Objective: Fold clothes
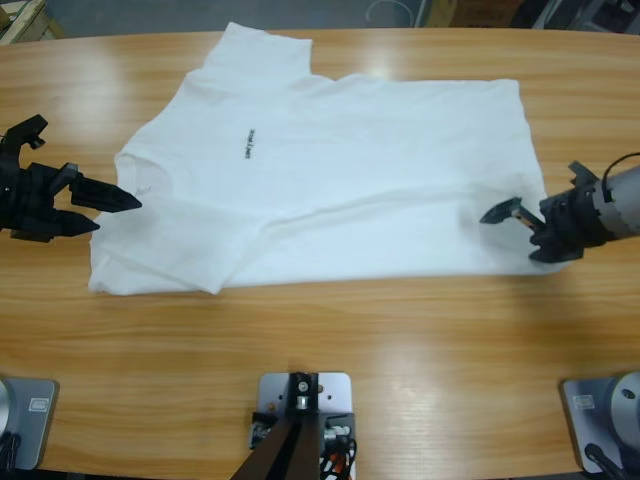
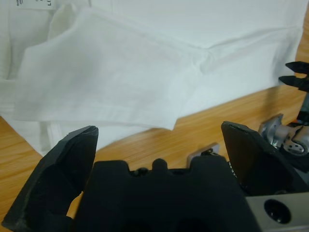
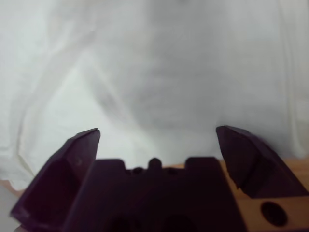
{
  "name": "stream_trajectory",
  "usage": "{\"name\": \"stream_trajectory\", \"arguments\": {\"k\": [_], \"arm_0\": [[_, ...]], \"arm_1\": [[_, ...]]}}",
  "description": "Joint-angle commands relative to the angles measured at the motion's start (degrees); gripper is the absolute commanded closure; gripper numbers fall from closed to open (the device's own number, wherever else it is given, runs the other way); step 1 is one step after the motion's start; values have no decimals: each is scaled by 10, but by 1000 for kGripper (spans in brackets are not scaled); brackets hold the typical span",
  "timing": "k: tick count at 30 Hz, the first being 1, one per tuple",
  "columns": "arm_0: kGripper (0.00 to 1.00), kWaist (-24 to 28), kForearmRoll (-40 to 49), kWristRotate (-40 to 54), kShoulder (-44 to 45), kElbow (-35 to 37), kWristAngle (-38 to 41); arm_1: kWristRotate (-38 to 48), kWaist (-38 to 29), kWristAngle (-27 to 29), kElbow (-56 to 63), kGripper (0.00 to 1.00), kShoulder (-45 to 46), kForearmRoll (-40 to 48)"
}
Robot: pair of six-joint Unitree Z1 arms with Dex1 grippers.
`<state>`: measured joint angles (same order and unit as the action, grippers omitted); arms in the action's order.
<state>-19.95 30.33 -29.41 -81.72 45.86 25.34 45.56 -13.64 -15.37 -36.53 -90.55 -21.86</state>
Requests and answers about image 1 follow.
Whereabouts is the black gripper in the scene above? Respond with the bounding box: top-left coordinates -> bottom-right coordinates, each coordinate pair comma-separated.
0,162 -> 143,244
479,182 -> 617,264

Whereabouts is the white t-shirt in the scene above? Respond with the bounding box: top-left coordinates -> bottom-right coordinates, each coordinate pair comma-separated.
88,20 -> 547,296

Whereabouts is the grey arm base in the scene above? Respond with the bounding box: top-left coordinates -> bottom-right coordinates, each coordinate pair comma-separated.
558,370 -> 640,474
0,377 -> 60,471

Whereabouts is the wooden crate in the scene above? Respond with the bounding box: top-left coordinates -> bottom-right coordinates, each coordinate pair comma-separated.
0,0 -> 66,47

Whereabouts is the grey metal equipment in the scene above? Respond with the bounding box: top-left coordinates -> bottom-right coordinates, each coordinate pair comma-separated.
514,0 -> 640,35

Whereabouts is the cardboard box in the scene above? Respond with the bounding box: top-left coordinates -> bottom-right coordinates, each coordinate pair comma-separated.
428,0 -> 526,26

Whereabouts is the small electronics module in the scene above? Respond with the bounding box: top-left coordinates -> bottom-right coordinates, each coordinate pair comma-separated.
322,413 -> 357,446
249,410 -> 275,449

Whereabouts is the black base cable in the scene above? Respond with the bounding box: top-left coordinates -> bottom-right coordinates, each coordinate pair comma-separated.
0,432 -> 22,471
584,442 -> 626,476

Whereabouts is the white mount plate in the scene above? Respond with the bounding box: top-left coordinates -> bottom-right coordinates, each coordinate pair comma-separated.
257,371 -> 357,480

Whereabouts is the orange and black cable bundle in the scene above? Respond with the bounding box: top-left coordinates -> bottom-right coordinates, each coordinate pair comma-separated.
319,438 -> 359,480

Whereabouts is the dark camera post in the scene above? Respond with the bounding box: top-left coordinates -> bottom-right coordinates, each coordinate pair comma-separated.
232,371 -> 321,480

